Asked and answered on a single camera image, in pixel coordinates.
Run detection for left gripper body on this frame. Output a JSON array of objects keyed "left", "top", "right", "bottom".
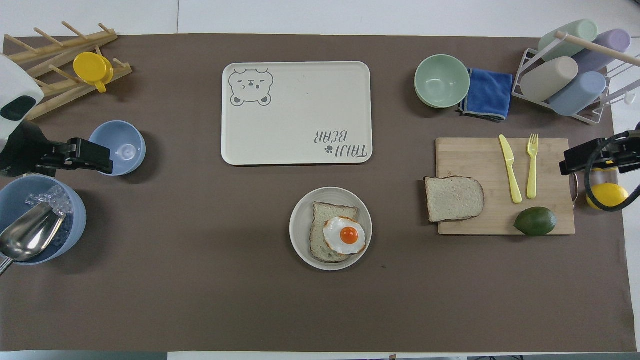
[{"left": 0, "top": 121, "right": 47, "bottom": 179}]

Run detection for white round plate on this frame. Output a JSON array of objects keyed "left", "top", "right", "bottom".
[{"left": 289, "top": 187, "right": 374, "bottom": 272}]

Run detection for clear ice cubes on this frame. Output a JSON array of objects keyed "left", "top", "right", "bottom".
[{"left": 25, "top": 185, "right": 74, "bottom": 217}]

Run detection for metal scoop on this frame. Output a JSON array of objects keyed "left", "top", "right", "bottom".
[{"left": 0, "top": 201, "right": 66, "bottom": 276}]

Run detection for large blue bucket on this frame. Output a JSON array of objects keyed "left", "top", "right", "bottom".
[{"left": 0, "top": 174, "right": 88, "bottom": 266}]

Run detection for wooden dish rack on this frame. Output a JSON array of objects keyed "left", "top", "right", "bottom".
[{"left": 0, "top": 21, "right": 134, "bottom": 121}]

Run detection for small blue bowl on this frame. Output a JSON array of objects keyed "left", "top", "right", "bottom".
[{"left": 89, "top": 120, "right": 147, "bottom": 177}]

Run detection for yellow plastic cup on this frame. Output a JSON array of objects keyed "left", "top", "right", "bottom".
[{"left": 73, "top": 52, "right": 115, "bottom": 94}]

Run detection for cream tray with bear print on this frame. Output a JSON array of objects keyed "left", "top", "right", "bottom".
[{"left": 221, "top": 61, "right": 374, "bottom": 166}]

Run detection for bread slice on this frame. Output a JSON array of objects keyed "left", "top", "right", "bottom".
[
  {"left": 424, "top": 175, "right": 486, "bottom": 224},
  {"left": 308, "top": 201, "right": 360, "bottom": 264}
]

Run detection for fried egg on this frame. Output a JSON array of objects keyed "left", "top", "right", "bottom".
[{"left": 322, "top": 216, "right": 367, "bottom": 256}]

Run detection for green bowl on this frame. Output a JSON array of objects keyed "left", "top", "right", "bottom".
[{"left": 414, "top": 54, "right": 472, "bottom": 110}]

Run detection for wooden cutting board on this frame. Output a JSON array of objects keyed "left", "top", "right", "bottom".
[{"left": 435, "top": 137, "right": 576, "bottom": 236}]

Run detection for blue cloth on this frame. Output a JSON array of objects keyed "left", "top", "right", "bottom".
[{"left": 458, "top": 68, "right": 515, "bottom": 123}]

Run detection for yellow plastic knife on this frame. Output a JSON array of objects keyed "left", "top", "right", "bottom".
[{"left": 498, "top": 134, "right": 523, "bottom": 205}]

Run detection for yellow plastic fork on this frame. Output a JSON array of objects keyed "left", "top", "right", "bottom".
[{"left": 526, "top": 133, "right": 540, "bottom": 200}]

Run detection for green avocado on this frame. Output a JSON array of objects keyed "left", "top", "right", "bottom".
[{"left": 513, "top": 206, "right": 558, "bottom": 237}]

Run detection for beige tumbler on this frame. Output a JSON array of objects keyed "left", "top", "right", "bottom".
[{"left": 520, "top": 56, "right": 580, "bottom": 103}]

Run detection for blue tumbler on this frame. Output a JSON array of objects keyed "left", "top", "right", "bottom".
[{"left": 548, "top": 71, "right": 608, "bottom": 117}]

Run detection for green tumbler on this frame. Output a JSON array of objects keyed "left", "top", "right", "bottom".
[{"left": 538, "top": 19, "right": 599, "bottom": 62}]

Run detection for yellow lemon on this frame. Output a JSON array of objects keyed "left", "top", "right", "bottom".
[{"left": 586, "top": 183, "right": 630, "bottom": 211}]

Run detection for purple tumbler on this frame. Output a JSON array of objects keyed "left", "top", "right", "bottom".
[{"left": 572, "top": 28, "right": 632, "bottom": 74}]

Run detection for white wire cup rack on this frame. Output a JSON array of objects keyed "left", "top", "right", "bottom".
[{"left": 511, "top": 31, "right": 640, "bottom": 126}]

